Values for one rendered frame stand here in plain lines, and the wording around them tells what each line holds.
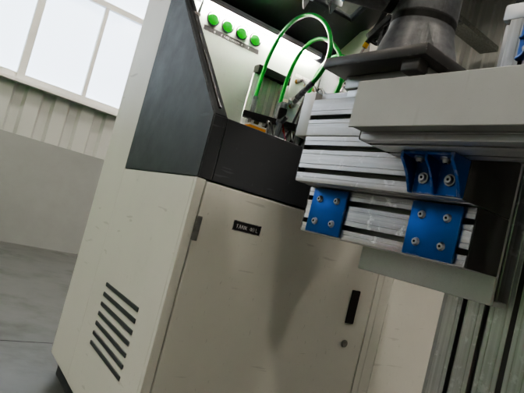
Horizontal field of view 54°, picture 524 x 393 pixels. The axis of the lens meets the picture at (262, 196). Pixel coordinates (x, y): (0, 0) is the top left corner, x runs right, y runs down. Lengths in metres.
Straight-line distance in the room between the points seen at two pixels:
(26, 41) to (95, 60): 0.65
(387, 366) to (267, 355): 0.47
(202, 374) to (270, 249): 0.36
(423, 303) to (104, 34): 4.55
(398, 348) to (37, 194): 4.20
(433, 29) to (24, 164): 4.69
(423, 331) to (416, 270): 0.91
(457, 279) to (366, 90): 0.34
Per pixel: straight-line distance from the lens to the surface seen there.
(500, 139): 0.65
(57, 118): 5.39
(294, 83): 2.05
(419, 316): 1.81
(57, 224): 5.44
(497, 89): 0.64
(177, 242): 1.25
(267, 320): 1.40
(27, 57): 5.35
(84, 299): 1.85
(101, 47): 5.63
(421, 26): 0.94
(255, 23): 1.96
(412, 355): 1.83
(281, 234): 1.37
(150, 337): 1.29
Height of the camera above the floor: 0.71
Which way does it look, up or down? 4 degrees up
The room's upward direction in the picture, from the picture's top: 14 degrees clockwise
